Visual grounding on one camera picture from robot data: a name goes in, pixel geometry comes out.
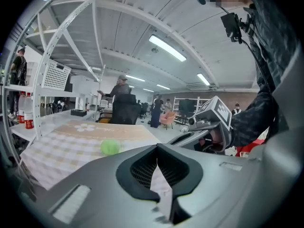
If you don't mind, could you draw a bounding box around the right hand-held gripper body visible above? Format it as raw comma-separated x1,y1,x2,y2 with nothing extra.
167,95,233,155

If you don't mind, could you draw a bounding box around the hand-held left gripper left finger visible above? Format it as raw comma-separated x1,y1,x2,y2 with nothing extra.
115,143,161,202

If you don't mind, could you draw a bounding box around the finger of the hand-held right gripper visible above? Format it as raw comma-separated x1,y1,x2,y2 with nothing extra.
174,132,196,143

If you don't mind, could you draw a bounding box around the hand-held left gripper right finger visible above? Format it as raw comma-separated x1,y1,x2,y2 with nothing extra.
156,143,204,225

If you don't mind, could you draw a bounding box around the green round vegetable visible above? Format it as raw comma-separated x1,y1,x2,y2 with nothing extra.
100,139,122,156

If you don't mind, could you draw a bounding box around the person's right forearm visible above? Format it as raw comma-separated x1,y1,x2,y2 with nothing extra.
229,79,280,150

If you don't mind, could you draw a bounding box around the person's right hand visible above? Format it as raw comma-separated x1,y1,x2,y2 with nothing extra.
198,128,226,153

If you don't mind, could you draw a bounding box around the black monitor screen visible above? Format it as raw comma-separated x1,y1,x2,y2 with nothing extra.
178,99,198,113

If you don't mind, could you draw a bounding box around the pink armchair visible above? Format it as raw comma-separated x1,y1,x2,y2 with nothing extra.
159,111,177,130

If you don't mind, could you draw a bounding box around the white background shelf unit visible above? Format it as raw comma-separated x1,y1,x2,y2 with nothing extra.
172,96,211,126

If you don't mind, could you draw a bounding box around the black office chair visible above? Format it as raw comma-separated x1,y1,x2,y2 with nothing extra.
110,94,142,125

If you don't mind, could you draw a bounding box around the beige checked tablecloth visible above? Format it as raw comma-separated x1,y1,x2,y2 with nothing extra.
19,119,172,223

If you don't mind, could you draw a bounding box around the black chest device box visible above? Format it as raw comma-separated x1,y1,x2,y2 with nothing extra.
220,12,243,44

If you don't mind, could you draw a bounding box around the person's torso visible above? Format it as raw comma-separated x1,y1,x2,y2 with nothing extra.
241,0,302,97

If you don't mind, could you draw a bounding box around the red label plastic bottle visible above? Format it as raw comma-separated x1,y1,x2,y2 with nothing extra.
18,91,26,124
23,92,34,130

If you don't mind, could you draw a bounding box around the white perforated basket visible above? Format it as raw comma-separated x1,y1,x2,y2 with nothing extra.
41,58,72,91

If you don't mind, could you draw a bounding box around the white metal shelf rack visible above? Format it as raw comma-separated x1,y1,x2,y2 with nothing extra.
1,0,107,168

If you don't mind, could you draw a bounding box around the black cable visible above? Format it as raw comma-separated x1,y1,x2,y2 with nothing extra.
241,38,277,91

